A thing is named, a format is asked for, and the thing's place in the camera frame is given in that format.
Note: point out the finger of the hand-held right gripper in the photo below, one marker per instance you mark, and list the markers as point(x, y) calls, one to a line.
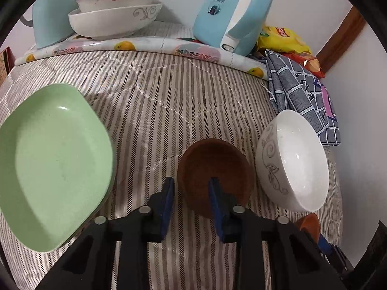
point(326, 245)

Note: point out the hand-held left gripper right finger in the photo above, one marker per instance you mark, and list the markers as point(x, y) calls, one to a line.
point(215, 205)

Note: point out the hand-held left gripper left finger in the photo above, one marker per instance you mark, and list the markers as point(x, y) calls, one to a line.
point(167, 205)

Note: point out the small brown bowl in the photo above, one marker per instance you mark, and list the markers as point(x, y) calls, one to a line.
point(308, 226)
point(196, 172)

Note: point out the green square plate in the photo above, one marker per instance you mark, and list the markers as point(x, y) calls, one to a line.
point(54, 163)

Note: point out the white bowl with grey swirls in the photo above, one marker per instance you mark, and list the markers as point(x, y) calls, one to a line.
point(299, 169)

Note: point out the dark blue checked cloth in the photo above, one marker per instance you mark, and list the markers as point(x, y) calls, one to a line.
point(299, 93)

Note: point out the fruit print table mat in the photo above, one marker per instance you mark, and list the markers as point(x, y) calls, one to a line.
point(151, 46)

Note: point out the orange snack bag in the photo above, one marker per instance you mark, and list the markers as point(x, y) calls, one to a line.
point(311, 63)

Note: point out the yellow snack bag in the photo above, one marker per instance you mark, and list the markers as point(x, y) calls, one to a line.
point(281, 40)

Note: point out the light blue electric kettle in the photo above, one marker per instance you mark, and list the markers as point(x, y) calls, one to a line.
point(217, 21)

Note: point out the large white serving bowl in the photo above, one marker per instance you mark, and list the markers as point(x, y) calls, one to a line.
point(112, 22)

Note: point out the white bowl with blue-red print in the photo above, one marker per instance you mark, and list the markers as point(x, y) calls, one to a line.
point(118, 0)

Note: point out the light blue thermos jug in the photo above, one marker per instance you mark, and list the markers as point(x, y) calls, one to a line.
point(53, 15)

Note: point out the brown wooden door frame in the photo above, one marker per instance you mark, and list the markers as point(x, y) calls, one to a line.
point(341, 42)

